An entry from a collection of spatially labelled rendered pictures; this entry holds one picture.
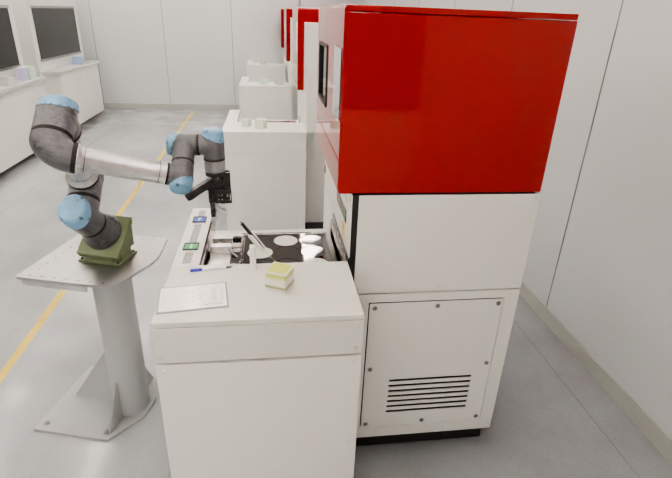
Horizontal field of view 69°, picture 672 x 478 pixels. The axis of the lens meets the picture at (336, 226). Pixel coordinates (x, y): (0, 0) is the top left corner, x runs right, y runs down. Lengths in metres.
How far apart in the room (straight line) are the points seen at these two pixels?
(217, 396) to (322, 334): 0.39
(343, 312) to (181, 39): 8.63
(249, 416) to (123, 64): 8.83
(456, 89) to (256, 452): 1.37
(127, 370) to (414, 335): 1.30
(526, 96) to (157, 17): 8.57
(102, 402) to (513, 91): 2.29
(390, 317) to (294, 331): 0.56
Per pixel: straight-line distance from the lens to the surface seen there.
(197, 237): 2.00
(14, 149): 6.66
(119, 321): 2.32
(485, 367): 2.24
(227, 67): 9.74
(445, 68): 1.65
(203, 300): 1.56
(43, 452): 2.64
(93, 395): 2.79
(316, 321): 1.48
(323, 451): 1.84
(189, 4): 9.75
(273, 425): 1.73
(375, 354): 2.03
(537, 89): 1.79
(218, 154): 1.75
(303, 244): 2.03
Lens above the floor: 1.79
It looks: 24 degrees down
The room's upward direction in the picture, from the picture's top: 2 degrees clockwise
